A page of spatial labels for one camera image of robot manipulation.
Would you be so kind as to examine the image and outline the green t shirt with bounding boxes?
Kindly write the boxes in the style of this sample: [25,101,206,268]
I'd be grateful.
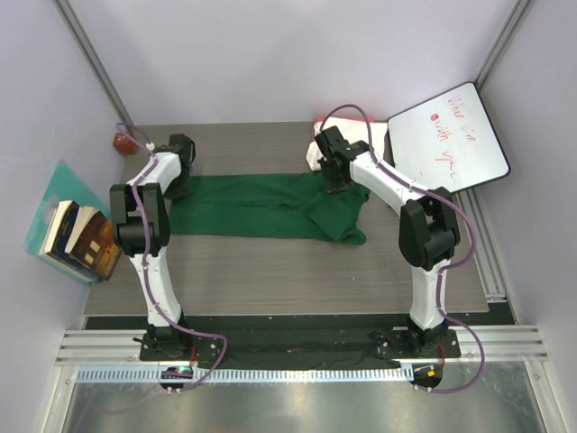
[169,172,370,245]

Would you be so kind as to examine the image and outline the white dry-erase board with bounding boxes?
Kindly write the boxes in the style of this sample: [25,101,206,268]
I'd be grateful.
[387,81,511,193]

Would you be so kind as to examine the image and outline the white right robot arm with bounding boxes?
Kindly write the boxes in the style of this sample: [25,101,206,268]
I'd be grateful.
[315,126,461,356]

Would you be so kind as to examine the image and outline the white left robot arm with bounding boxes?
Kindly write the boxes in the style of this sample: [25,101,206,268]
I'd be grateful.
[110,134,196,361]

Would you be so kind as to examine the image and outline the stack of books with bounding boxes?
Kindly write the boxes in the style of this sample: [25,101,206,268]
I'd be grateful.
[39,200,122,284]

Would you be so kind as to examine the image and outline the folded white t shirt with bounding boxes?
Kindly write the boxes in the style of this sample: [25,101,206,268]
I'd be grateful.
[306,117,389,171]

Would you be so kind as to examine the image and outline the red cube block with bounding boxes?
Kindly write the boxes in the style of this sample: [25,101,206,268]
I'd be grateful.
[113,132,138,155]

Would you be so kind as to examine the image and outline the teal plastic folder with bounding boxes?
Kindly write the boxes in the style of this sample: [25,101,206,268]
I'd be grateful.
[25,160,110,285]

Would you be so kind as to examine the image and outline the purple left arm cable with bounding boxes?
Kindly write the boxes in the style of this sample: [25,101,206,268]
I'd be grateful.
[115,122,229,392]

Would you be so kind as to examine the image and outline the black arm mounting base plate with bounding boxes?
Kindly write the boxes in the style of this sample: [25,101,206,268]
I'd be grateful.
[86,314,461,370]

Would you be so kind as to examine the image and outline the white slotted cable duct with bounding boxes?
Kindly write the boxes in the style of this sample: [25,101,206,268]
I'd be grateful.
[76,364,414,385]

